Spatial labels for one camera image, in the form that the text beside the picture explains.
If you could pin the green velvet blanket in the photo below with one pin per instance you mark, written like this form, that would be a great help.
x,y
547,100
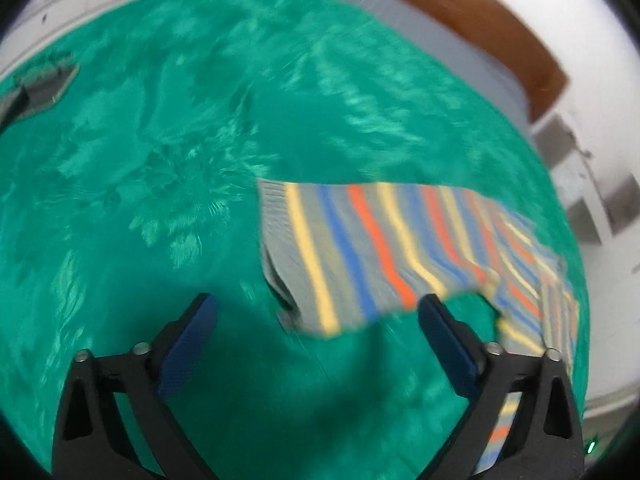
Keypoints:
x,y
175,185

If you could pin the white built-in desk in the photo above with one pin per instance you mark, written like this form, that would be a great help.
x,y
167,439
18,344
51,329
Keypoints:
x,y
585,180

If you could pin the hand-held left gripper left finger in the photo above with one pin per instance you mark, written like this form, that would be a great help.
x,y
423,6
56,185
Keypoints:
x,y
187,347

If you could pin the white drawer cabinet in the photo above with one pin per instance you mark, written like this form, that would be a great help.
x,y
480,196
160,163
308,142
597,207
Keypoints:
x,y
100,0

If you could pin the striped knit sweater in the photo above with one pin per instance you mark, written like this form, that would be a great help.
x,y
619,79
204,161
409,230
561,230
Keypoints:
x,y
360,255

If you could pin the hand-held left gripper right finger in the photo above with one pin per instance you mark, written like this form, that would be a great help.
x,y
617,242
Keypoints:
x,y
450,347

